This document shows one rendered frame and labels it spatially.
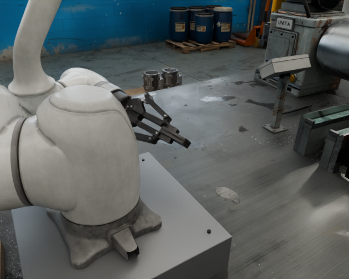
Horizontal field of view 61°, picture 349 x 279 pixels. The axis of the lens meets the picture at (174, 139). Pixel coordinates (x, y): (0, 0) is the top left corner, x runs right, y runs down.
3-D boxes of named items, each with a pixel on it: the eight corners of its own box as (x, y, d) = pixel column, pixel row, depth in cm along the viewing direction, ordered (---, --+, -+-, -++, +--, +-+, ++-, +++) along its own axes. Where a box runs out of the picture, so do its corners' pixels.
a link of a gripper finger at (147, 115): (136, 115, 75) (139, 110, 75) (169, 132, 69) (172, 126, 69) (127, 108, 71) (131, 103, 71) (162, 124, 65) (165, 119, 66)
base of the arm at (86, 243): (84, 290, 47) (78, 267, 44) (45, 210, 63) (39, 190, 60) (176, 238, 56) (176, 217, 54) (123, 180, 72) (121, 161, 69)
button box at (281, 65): (297, 73, 111) (293, 60, 111) (312, 67, 105) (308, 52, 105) (261, 79, 105) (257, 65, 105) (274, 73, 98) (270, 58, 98)
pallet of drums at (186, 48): (214, 40, 661) (216, 4, 624) (235, 47, 598) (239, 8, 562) (165, 45, 614) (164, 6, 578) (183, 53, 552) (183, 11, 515)
